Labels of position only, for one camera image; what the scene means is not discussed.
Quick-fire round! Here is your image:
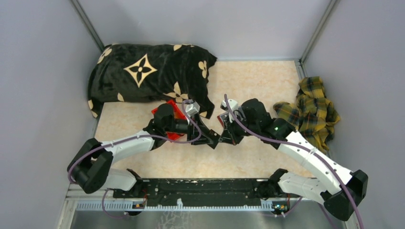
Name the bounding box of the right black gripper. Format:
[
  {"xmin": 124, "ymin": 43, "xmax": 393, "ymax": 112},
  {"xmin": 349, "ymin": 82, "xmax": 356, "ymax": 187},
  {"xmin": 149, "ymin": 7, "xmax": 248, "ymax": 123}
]
[{"xmin": 219, "ymin": 112, "xmax": 260, "ymax": 146}]

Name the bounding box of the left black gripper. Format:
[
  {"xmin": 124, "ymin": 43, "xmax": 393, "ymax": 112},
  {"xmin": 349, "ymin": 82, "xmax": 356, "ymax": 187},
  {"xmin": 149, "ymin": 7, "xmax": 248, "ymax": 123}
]
[{"xmin": 164, "ymin": 112, "xmax": 213, "ymax": 145}]

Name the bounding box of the black credit card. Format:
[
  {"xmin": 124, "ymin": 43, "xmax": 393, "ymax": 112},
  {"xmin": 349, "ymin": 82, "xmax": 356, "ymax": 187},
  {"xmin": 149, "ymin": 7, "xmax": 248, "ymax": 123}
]
[{"xmin": 207, "ymin": 133, "xmax": 220, "ymax": 149}]

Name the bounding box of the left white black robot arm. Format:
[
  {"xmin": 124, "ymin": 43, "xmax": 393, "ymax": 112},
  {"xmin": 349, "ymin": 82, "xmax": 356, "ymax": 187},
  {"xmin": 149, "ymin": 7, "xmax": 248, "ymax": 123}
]
[{"xmin": 67, "ymin": 100, "xmax": 220, "ymax": 198}]

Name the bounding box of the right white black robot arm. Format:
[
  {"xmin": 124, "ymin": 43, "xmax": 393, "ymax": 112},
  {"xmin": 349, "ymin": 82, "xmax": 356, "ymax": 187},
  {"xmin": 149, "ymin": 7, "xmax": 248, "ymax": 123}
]
[{"xmin": 221, "ymin": 98, "xmax": 369, "ymax": 221}]

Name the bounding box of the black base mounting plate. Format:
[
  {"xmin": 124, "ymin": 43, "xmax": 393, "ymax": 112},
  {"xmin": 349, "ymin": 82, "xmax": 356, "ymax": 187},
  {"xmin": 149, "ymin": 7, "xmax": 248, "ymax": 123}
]
[{"xmin": 113, "ymin": 178, "xmax": 288, "ymax": 207}]

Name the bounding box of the yellow plaid cloth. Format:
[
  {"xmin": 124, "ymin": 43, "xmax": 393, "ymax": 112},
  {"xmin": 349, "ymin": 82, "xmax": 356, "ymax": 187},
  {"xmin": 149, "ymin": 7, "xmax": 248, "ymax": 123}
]
[{"xmin": 273, "ymin": 76, "xmax": 341, "ymax": 154}]

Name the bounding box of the black floral pillow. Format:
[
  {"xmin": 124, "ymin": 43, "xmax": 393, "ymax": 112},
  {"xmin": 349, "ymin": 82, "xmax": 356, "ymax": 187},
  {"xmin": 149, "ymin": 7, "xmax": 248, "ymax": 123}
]
[{"xmin": 87, "ymin": 43, "xmax": 217, "ymax": 119}]

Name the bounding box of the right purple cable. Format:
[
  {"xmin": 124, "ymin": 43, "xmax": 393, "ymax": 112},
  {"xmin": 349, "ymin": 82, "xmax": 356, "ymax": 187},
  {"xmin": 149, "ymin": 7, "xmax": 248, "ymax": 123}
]
[{"xmin": 224, "ymin": 94, "xmax": 365, "ymax": 229}]

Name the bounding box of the purple cable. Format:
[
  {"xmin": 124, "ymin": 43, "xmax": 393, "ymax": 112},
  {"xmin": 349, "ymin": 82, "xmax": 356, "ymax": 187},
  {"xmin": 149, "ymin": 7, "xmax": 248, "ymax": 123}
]
[
  {"xmin": 224, "ymin": 94, "xmax": 365, "ymax": 229},
  {"xmin": 67, "ymin": 99, "xmax": 203, "ymax": 219}
]

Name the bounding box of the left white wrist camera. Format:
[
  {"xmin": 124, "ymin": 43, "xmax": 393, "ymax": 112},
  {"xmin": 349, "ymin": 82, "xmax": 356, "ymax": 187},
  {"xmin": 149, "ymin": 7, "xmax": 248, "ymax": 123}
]
[{"xmin": 182, "ymin": 102, "xmax": 200, "ymax": 117}]

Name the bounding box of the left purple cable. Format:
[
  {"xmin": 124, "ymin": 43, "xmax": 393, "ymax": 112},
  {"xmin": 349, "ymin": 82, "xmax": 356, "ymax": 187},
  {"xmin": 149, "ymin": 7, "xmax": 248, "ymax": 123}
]
[{"xmin": 67, "ymin": 99, "xmax": 203, "ymax": 219}]

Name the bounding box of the aluminium frame rail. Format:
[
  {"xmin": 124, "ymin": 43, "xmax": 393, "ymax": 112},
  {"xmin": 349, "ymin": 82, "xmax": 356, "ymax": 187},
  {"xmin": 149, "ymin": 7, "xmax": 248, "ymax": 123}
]
[{"xmin": 68, "ymin": 178, "xmax": 352, "ymax": 212}]

